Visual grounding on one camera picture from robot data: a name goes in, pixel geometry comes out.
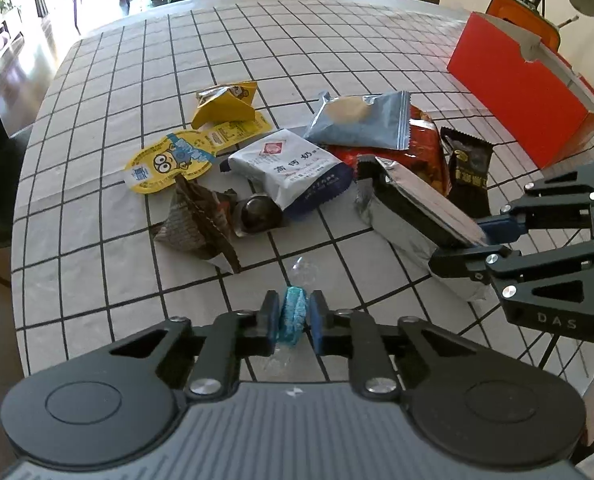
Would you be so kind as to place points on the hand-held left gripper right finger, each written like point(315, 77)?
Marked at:
point(319, 325)

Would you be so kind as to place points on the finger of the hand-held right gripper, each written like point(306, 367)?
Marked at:
point(462, 262)
point(502, 225)

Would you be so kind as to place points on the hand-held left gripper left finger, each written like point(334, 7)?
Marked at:
point(269, 322)

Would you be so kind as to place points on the blue candy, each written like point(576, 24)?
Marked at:
point(292, 315)

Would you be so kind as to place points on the dark brown snack packet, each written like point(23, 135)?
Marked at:
point(469, 170)

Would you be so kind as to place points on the silver foil snack packet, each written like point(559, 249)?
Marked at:
point(412, 215)

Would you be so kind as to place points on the red snack bag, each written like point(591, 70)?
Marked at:
point(422, 150)

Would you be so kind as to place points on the red cardboard box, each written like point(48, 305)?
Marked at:
point(522, 105)

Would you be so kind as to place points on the brown triangular snack packet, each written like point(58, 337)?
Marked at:
point(197, 220)

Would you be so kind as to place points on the dark round wrapped chocolate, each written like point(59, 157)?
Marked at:
point(257, 215)

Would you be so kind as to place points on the white and blue snack packet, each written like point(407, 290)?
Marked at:
point(287, 167)

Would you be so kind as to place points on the light blue biscuit packet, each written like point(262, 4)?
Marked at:
point(362, 120)

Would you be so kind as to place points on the yellow cartoon snack packet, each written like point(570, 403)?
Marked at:
point(172, 160)

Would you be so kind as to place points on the orange chair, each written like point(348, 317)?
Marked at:
point(517, 12)

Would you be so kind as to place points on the yellow pyramid snack packet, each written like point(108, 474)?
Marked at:
point(224, 105)

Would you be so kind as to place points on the white checked tablecloth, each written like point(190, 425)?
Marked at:
point(327, 50)

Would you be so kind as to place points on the dark wooden chair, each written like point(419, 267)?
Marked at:
point(2, 195)

